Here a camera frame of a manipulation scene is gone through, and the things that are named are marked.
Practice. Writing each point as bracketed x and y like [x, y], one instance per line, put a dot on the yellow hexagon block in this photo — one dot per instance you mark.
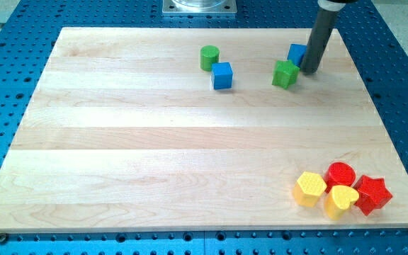
[308, 189]

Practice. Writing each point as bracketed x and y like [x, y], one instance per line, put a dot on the blue block behind rod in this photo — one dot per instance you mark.
[296, 53]

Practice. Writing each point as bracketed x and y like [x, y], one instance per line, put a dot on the yellow heart block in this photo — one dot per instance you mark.
[339, 200]

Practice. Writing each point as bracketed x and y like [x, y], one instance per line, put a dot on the green cylinder block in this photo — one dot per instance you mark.
[209, 54]

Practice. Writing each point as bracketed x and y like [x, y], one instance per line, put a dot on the red star block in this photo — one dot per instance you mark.
[373, 194]

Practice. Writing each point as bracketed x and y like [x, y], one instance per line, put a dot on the red cylinder block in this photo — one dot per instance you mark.
[339, 173]

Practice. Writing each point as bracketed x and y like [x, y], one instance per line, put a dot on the left board clamp screw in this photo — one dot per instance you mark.
[3, 238]

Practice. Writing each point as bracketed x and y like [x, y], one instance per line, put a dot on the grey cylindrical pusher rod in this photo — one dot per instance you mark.
[322, 29]

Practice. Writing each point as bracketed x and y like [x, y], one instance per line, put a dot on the blue cube block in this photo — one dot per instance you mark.
[221, 75]

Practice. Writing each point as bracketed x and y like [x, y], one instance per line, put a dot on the light wooden board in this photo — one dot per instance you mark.
[124, 132]

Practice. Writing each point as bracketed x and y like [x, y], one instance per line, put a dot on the green star block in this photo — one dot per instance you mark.
[285, 73]

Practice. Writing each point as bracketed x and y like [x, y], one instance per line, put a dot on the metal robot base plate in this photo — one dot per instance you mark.
[226, 8]

